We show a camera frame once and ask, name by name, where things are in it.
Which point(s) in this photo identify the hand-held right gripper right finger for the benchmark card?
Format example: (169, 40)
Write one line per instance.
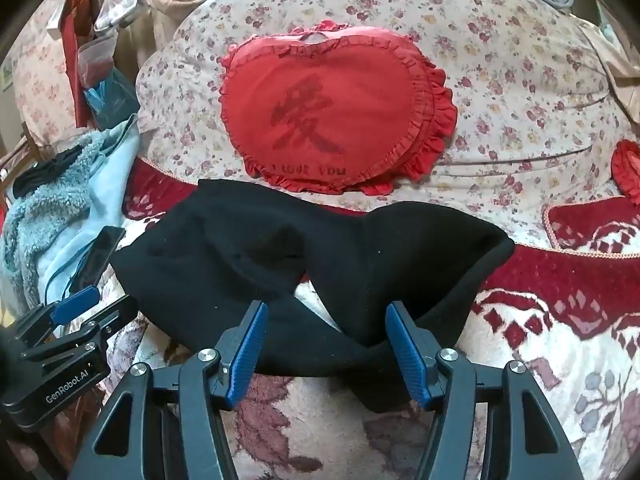
(407, 355)

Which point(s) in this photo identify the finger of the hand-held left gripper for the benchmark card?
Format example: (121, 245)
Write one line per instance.
(107, 317)
(75, 305)

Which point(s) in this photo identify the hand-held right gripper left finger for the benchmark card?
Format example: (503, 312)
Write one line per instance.
(245, 355)

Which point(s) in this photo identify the black pants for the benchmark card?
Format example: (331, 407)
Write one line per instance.
(225, 260)

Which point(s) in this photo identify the black smartphone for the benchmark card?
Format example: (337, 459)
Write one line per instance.
(97, 255)

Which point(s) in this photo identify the light blue fleece garment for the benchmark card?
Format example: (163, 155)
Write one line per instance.
(50, 220)

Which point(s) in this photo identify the black cloth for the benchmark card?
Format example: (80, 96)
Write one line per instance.
(40, 175)

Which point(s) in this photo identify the red and white patterned blanket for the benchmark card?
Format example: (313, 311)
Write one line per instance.
(550, 320)

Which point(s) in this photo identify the blue plastic bag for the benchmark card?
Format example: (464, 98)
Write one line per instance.
(110, 102)

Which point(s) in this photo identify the floral pillow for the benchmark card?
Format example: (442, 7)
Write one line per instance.
(40, 85)

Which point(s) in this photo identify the clear plastic bag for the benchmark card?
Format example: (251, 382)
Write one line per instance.
(95, 60)

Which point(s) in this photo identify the red heart-shaped ruffled pillow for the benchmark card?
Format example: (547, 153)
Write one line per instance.
(335, 110)

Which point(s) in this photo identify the floral quilt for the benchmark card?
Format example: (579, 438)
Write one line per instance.
(500, 85)

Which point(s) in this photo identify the small red ruffled pillow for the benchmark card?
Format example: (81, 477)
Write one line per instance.
(627, 165)

